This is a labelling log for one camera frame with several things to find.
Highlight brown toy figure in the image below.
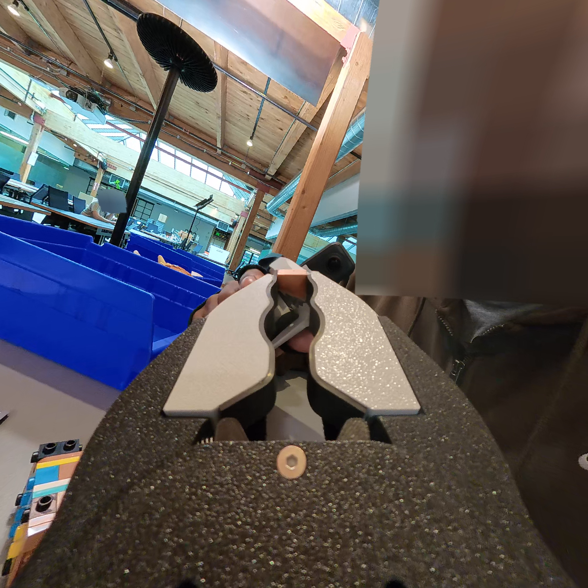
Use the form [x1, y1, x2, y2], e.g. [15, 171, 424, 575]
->
[157, 254, 203, 277]

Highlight black floor lamp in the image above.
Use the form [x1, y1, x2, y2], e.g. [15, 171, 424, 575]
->
[111, 13, 219, 247]

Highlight large blue storage bin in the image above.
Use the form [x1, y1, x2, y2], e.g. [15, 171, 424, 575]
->
[0, 213, 227, 392]

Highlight person's grey shirt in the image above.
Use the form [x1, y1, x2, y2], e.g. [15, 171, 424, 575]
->
[469, 301, 588, 343]

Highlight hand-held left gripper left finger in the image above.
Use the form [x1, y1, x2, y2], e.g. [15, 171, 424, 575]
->
[162, 275, 277, 419]

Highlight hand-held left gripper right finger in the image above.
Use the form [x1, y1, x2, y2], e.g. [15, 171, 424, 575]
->
[307, 271, 422, 420]

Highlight small brown brick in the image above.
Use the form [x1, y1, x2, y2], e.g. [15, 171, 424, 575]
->
[276, 269, 307, 300]

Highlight black tripod stand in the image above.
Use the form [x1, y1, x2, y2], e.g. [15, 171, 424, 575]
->
[181, 194, 214, 251]

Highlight ceiling mounted heater unit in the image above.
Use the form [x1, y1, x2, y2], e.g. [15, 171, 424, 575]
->
[57, 87, 113, 113]

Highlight multicoloured brick model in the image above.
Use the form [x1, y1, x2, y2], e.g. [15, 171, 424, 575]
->
[0, 439, 84, 584]

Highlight wooden support post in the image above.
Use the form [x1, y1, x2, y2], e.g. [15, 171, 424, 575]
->
[271, 32, 373, 260]

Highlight person's brown jacket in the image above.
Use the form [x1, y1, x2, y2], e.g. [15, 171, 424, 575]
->
[354, 294, 588, 588]

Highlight long white office table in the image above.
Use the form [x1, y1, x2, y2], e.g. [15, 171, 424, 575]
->
[43, 204, 118, 232]

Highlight reddish wooden post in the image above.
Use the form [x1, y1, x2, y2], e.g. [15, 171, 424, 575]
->
[228, 188, 266, 272]

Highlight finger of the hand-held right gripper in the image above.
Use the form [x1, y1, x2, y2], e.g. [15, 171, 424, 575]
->
[271, 294, 310, 348]
[257, 256, 307, 278]

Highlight row of black office chairs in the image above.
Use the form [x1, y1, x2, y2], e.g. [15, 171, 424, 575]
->
[0, 172, 88, 214]

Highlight silver ventilation duct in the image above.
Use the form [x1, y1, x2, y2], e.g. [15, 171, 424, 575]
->
[266, 110, 366, 217]

